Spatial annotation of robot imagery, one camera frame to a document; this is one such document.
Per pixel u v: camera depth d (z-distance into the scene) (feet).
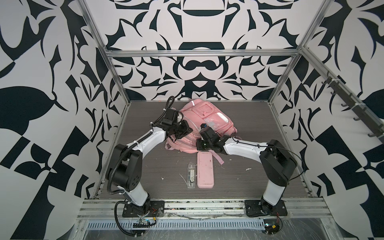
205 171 2.74
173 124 2.49
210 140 2.29
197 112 3.42
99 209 2.50
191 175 2.72
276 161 1.64
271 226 2.32
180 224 2.34
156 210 2.39
